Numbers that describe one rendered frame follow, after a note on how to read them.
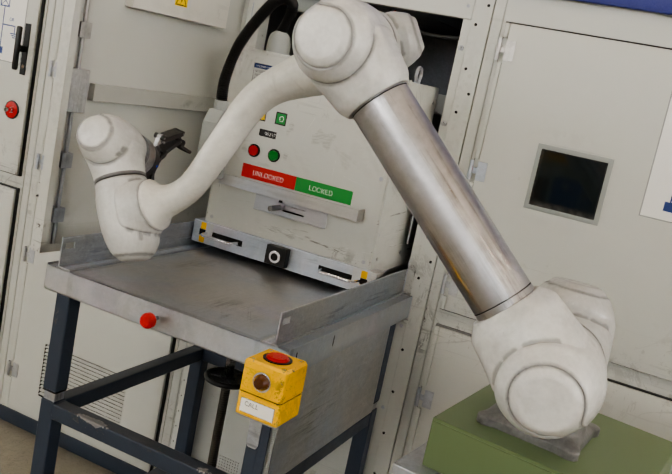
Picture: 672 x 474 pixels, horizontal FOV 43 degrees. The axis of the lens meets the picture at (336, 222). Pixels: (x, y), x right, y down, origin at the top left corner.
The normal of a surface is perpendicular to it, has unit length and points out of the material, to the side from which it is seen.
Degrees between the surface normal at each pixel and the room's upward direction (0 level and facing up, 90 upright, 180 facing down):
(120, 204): 75
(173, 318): 90
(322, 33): 86
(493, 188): 90
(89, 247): 90
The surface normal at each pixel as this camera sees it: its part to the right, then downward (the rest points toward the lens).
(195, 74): 0.83, 0.25
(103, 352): -0.43, 0.07
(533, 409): -0.26, 0.19
